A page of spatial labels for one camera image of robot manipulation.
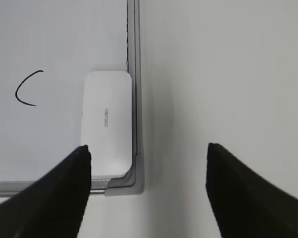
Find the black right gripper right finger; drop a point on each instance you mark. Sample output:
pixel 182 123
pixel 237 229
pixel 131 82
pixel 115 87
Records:
pixel 244 204

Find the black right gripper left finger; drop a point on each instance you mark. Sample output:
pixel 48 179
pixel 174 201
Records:
pixel 53 206

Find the white rectangular whiteboard eraser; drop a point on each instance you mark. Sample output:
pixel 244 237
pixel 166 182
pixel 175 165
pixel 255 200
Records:
pixel 106 126

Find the white whiteboard with grey frame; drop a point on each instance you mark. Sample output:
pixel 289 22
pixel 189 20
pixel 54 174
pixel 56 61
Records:
pixel 47 49

